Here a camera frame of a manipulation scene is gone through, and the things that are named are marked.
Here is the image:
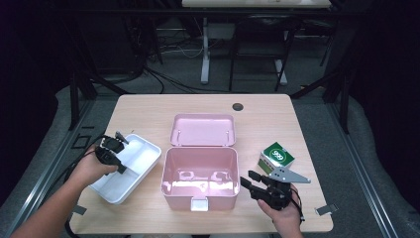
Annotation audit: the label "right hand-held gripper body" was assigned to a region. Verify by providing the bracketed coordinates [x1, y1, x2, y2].
[251, 167, 312, 211]

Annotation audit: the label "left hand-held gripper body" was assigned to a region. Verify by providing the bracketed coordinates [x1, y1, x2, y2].
[94, 131, 131, 167]

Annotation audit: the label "white plastic tray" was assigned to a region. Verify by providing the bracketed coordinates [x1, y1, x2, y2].
[88, 133, 163, 205]

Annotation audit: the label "green and white carton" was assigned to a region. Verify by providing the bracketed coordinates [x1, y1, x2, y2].
[259, 141, 296, 176]

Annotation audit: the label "pink storage box white handle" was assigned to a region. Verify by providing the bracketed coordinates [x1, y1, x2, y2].
[160, 113, 242, 213]

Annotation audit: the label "person's right hand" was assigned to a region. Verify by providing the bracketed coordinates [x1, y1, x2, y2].
[257, 185, 303, 233]

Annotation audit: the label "person's left hand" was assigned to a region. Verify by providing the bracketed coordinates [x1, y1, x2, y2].
[70, 146, 119, 188]

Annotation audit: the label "black metal stand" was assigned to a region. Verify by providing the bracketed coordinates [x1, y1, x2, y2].
[63, 19, 133, 132]
[289, 16, 356, 135]

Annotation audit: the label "black chair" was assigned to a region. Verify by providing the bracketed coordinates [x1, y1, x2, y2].
[228, 15, 303, 93]

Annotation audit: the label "white desk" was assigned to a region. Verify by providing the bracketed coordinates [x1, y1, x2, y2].
[181, 0, 332, 85]

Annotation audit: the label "black square floor frame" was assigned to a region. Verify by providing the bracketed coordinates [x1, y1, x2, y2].
[70, 133, 92, 150]

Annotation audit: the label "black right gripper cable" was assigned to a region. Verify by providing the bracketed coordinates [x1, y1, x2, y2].
[290, 188, 306, 226]

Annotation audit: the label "aluminium floor rail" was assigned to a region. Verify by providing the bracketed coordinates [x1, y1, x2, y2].
[326, 101, 402, 238]
[4, 98, 97, 238]

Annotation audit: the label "black floor cables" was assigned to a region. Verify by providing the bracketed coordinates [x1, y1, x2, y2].
[140, 63, 252, 95]

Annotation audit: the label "white floor cable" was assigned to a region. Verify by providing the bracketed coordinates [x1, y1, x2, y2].
[160, 41, 205, 60]

